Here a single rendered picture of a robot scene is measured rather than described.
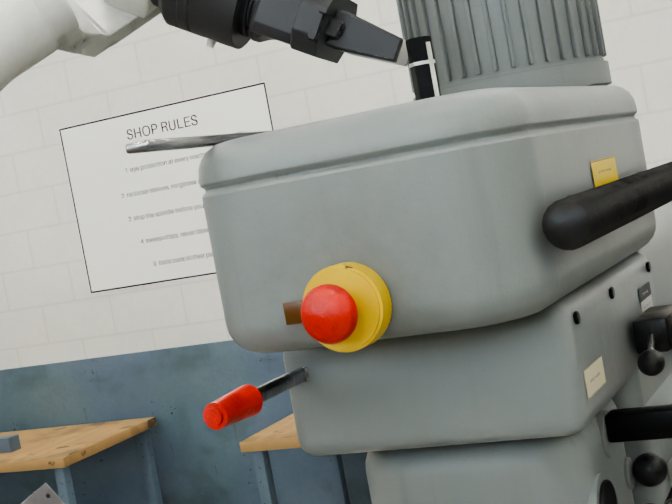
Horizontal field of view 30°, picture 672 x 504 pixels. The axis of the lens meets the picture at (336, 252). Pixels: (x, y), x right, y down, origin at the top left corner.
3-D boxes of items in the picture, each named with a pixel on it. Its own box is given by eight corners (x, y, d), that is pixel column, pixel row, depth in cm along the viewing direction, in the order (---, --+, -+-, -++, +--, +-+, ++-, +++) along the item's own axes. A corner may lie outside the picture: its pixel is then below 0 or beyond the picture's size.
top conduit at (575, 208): (596, 247, 82) (587, 194, 82) (535, 256, 84) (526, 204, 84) (700, 191, 123) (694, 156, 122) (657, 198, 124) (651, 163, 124)
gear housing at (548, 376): (590, 438, 91) (567, 303, 90) (294, 462, 101) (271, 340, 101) (670, 348, 121) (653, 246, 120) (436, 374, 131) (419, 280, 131)
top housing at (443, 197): (542, 324, 81) (499, 80, 80) (200, 366, 92) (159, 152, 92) (668, 240, 124) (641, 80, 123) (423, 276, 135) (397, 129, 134)
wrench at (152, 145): (162, 147, 85) (159, 135, 85) (114, 157, 87) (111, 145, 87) (309, 134, 107) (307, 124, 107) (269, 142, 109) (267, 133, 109)
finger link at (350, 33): (393, 69, 104) (324, 45, 105) (407, 32, 103) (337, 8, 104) (390, 68, 102) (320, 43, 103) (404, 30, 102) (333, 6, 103)
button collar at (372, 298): (389, 348, 84) (373, 259, 83) (309, 357, 86) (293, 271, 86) (400, 342, 85) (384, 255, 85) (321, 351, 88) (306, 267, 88)
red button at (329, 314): (354, 343, 81) (343, 283, 81) (300, 350, 83) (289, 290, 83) (374, 334, 84) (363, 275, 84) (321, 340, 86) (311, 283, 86)
